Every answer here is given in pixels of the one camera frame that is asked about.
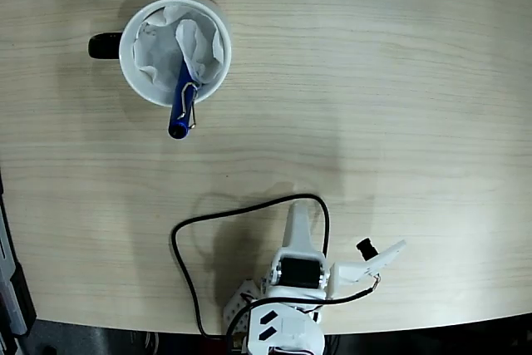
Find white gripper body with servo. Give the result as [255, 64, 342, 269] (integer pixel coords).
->
[261, 248, 333, 301]

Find blue metallic pen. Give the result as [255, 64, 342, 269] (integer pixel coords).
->
[167, 53, 200, 140]

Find crumpled white paper tissue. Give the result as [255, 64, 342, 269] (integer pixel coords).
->
[132, 4, 225, 92]

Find black camera on white mount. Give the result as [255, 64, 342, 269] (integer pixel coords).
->
[330, 237, 407, 300]

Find black camera cable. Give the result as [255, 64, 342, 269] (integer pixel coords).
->
[170, 193, 382, 343]

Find white mug with black handle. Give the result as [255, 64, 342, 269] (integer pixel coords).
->
[87, 0, 233, 108]

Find grey metal bracket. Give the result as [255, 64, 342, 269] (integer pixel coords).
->
[0, 205, 28, 338]

